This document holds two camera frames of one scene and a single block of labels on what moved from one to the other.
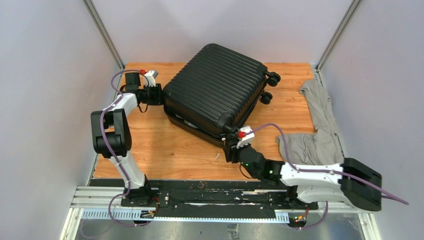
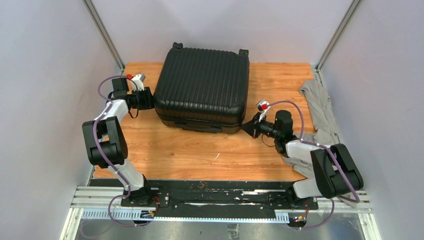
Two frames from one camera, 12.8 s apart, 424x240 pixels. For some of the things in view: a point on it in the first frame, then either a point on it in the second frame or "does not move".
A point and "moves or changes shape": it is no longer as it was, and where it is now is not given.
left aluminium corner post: (106, 37) does not move
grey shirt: (323, 147) does not move
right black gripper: (230, 150) to (252, 127)
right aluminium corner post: (351, 12) does not move
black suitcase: (214, 92) moves or changes shape
